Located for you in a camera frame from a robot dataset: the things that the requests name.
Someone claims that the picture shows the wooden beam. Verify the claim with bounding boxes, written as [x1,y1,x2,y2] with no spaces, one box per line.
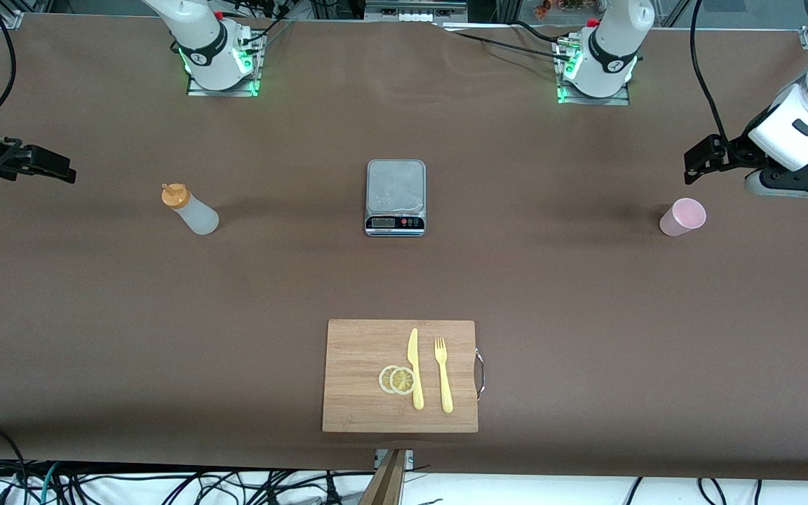
[361,449,408,505]

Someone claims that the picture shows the bamboo cutting board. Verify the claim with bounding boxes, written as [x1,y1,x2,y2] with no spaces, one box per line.
[321,319,480,434]

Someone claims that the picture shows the teal floor cable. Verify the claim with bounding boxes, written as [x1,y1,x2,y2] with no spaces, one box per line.
[38,462,62,505]

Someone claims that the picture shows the grey metal frame with strip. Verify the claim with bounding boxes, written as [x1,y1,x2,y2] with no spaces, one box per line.
[364,0,469,26]

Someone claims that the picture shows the translucent sauce bottle orange cap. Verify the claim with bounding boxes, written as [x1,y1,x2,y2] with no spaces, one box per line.
[161,182,220,236]

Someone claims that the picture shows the pink plastic cup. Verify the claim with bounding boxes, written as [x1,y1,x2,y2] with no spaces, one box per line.
[659,197,707,238]

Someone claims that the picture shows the black cable on table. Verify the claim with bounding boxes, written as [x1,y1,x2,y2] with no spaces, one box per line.
[509,20,567,44]
[443,28,577,64]

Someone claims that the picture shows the small metal table bracket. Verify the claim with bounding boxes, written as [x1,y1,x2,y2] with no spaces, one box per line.
[374,449,416,471]

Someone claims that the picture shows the black base cable bundle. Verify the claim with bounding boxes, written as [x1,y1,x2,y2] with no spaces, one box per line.
[232,0,294,51]

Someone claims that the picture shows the yellow plastic fork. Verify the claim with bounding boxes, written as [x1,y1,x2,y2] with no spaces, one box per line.
[434,337,455,414]

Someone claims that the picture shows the silver digital kitchen scale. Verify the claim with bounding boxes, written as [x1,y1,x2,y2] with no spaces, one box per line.
[364,159,427,238]

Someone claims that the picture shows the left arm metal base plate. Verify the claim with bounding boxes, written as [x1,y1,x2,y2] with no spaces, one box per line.
[557,35,631,106]

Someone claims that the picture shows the yellow plastic knife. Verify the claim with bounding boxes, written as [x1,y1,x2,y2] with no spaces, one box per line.
[407,328,425,411]

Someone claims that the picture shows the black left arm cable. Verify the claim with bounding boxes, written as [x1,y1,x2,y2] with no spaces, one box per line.
[688,0,732,141]

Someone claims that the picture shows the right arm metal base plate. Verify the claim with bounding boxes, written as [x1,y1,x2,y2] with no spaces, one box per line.
[187,32,264,97]

